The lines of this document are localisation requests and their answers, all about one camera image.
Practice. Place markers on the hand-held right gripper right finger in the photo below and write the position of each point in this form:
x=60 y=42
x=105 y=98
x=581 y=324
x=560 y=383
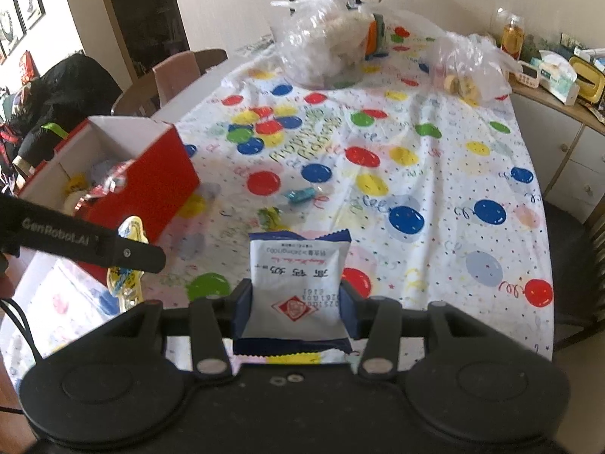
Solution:
x=352 y=312

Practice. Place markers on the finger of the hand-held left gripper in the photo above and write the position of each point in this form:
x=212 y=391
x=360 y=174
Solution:
x=137 y=253

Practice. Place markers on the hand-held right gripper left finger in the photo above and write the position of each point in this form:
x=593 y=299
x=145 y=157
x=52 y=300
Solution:
x=243 y=312

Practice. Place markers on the yellow cartoon jelly cup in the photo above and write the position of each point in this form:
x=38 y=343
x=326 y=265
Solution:
x=125 y=283

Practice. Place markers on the white and blue milk packet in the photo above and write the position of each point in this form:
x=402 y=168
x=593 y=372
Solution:
x=298 y=288

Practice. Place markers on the red cardboard box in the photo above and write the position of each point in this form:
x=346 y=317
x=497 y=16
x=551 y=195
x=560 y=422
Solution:
x=151 y=184

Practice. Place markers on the red checkered snack packet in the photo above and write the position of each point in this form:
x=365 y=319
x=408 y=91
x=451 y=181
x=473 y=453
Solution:
x=106 y=189

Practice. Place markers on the green and yellow wrapped candy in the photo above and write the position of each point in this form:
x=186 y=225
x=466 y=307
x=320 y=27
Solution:
x=268 y=216

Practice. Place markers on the teal wrapped candy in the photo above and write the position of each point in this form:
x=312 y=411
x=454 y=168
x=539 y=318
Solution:
x=298 y=195

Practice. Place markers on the black jacket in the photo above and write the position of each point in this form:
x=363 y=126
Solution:
x=66 y=99

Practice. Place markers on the balloon print tablecloth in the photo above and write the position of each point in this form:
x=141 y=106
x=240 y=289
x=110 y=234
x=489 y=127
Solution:
x=425 y=189

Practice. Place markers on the pink cloth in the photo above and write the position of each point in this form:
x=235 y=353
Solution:
x=177 y=78

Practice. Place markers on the wooden slatted chair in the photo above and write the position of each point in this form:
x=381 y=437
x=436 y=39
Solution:
x=576 y=269

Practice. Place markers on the wooden sideboard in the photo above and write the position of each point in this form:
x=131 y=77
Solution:
x=567 y=151

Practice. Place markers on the clear plastic bag of cookies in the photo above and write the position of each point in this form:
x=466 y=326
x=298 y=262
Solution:
x=472 y=71

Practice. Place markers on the large clear plastic bag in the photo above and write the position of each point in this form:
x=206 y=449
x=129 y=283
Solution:
x=321 y=42

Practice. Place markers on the orange container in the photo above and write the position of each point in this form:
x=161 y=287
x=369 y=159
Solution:
x=376 y=33

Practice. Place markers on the white digital timer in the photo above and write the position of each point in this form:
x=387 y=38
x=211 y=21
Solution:
x=529 y=74

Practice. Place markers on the tissue box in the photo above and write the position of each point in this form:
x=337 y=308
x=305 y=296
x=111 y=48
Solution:
x=560 y=78

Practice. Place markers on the bottle of yellow liquid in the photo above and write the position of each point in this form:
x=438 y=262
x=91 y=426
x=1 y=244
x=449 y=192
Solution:
x=513 y=35

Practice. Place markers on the yellow container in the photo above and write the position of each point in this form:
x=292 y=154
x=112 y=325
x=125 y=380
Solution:
x=588 y=80

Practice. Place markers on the framed wall pictures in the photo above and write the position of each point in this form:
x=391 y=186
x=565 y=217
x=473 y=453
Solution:
x=19 y=9

